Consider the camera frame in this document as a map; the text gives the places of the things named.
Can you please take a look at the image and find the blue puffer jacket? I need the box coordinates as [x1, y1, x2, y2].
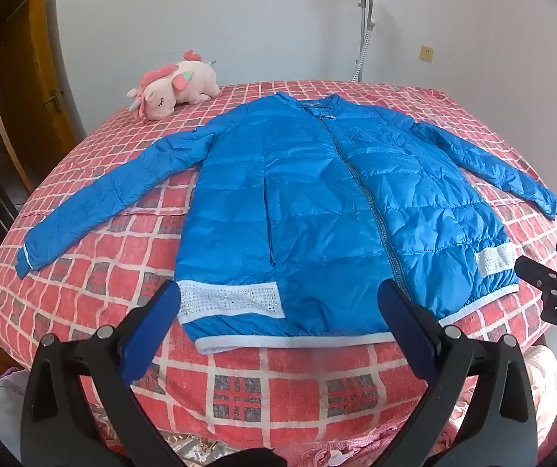
[16, 91, 557, 355]

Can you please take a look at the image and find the pink unicorn plush toy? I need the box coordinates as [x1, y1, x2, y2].
[127, 49, 221, 121]

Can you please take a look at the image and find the pale pink cloth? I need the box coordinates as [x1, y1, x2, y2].
[0, 367, 31, 451]

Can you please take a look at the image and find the white braided steamer hose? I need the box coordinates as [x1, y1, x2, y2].
[350, 12, 373, 83]

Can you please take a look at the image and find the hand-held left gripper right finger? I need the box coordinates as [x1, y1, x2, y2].
[377, 279, 557, 467]

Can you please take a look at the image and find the wooden door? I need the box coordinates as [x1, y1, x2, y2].
[0, 0, 87, 205]

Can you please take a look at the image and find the red checked bed sheet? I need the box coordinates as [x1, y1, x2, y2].
[0, 80, 557, 467]

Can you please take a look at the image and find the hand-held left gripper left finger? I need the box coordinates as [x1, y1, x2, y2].
[20, 279, 182, 467]

